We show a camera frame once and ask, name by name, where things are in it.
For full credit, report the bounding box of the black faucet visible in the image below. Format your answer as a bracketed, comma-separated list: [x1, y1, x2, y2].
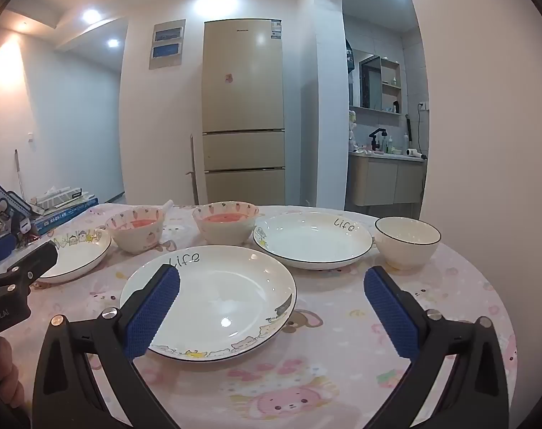
[368, 128, 388, 153]

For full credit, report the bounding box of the bathroom mirror cabinet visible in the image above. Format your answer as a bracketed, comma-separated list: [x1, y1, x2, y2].
[359, 54, 401, 115]

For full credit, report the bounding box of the beige three-door fridge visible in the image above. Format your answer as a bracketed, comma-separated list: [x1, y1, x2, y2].
[202, 18, 286, 206]

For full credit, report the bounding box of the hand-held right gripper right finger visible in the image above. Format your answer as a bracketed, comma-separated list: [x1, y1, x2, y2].
[363, 266, 509, 429]

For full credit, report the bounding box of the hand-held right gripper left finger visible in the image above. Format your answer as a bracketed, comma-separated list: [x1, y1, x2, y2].
[32, 263, 182, 429]

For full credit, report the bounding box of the pink strawberry print bowl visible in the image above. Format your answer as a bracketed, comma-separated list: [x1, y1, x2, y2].
[192, 201, 260, 246]
[105, 206, 166, 255]

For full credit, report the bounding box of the white bowl black rim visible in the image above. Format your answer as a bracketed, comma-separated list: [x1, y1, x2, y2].
[374, 217, 442, 271]

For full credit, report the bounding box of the white cartoon print plate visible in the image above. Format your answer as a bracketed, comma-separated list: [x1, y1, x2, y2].
[35, 228, 113, 285]
[119, 245, 297, 362]
[252, 211, 374, 271]

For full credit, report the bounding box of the white striped box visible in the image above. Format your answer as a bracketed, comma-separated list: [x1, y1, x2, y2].
[32, 186, 83, 215]

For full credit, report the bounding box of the grey electrical panel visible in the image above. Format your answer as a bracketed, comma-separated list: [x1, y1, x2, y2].
[148, 19, 187, 71]

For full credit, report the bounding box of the beige vanity cabinet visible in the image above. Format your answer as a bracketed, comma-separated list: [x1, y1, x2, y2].
[348, 151, 428, 207]

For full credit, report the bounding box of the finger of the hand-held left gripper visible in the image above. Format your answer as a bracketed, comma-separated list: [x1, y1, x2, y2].
[0, 241, 58, 294]
[0, 220, 34, 270]

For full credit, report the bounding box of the white figurine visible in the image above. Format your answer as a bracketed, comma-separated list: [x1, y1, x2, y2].
[349, 109, 360, 152]

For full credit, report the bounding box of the person's left hand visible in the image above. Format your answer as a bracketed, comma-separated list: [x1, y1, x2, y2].
[0, 335, 26, 408]

